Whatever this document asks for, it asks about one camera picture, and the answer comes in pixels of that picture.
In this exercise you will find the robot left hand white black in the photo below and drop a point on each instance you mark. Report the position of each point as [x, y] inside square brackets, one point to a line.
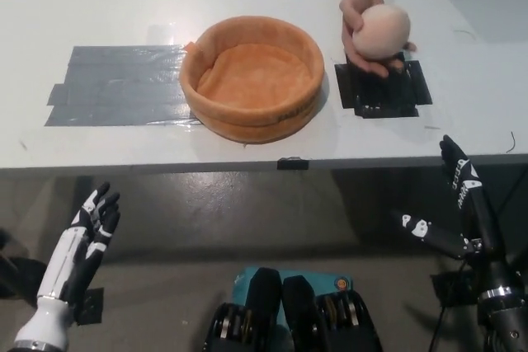
[78, 253]

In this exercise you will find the grey duct tape patch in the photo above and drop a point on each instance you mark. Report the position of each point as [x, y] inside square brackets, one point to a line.
[119, 84]

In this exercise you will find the black tape patch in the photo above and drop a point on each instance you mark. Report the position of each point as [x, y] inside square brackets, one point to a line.
[383, 94]

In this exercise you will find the orange soft round basket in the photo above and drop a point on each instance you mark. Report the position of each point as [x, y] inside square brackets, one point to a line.
[255, 67]

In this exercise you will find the robot right hand black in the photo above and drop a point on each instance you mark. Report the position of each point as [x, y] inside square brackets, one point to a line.
[474, 212]

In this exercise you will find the peach plush dumpling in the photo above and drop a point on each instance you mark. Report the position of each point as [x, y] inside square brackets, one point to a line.
[381, 30]

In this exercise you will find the person's bare hand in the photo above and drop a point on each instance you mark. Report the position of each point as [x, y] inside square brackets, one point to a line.
[350, 22]

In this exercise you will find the small black table clip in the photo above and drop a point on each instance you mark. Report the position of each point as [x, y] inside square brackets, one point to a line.
[293, 163]

